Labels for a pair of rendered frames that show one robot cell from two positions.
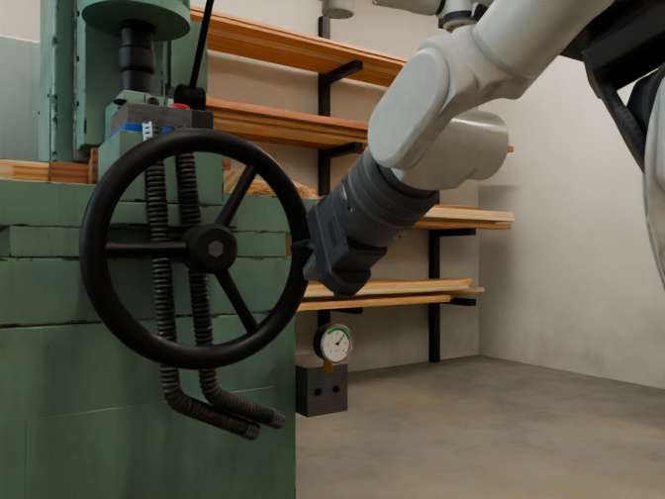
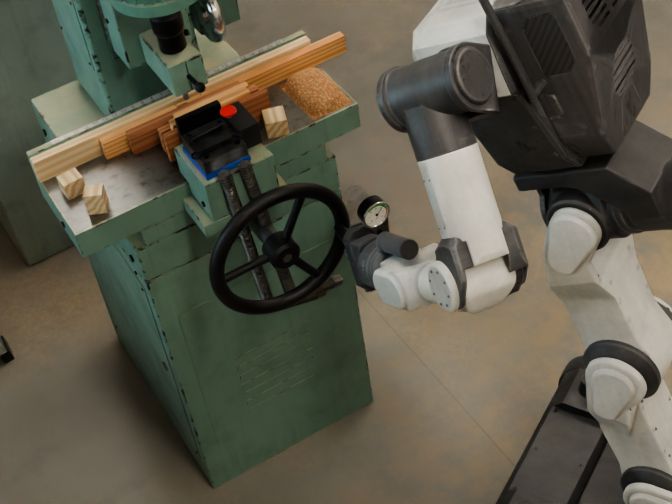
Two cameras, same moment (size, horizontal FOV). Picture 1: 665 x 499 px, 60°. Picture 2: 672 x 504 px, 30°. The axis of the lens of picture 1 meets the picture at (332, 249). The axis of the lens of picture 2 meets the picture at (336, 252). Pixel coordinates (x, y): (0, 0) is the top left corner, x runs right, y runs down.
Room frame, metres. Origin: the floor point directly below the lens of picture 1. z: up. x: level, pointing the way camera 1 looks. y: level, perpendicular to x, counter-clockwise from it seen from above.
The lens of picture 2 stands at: (-0.90, -0.20, 2.43)
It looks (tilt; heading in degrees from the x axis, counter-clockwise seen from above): 45 degrees down; 9
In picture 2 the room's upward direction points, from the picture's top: 9 degrees counter-clockwise
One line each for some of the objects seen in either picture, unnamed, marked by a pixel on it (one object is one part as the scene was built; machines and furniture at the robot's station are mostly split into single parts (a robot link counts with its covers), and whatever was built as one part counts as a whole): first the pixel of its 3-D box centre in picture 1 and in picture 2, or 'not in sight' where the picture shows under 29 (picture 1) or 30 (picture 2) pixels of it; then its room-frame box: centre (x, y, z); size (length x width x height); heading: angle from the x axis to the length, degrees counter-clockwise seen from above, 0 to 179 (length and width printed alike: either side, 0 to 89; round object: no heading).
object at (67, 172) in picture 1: (131, 182); (187, 117); (0.96, 0.34, 0.92); 0.25 x 0.02 x 0.05; 123
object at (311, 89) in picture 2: (280, 190); (314, 86); (1.03, 0.09, 0.92); 0.14 x 0.09 x 0.04; 33
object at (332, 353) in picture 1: (332, 348); (372, 213); (0.95, 0.00, 0.65); 0.06 x 0.04 x 0.08; 123
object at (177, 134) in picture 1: (187, 249); (262, 227); (0.76, 0.19, 0.81); 0.29 x 0.20 x 0.29; 123
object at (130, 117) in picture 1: (163, 124); (223, 138); (0.81, 0.24, 0.99); 0.13 x 0.11 x 0.06; 123
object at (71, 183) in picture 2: not in sight; (71, 184); (0.79, 0.53, 0.92); 0.04 x 0.04 x 0.04; 36
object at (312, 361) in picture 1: (311, 383); (359, 218); (1.01, 0.04, 0.58); 0.12 x 0.08 x 0.08; 33
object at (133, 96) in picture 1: (135, 126); (174, 61); (1.00, 0.34, 1.03); 0.14 x 0.07 x 0.09; 33
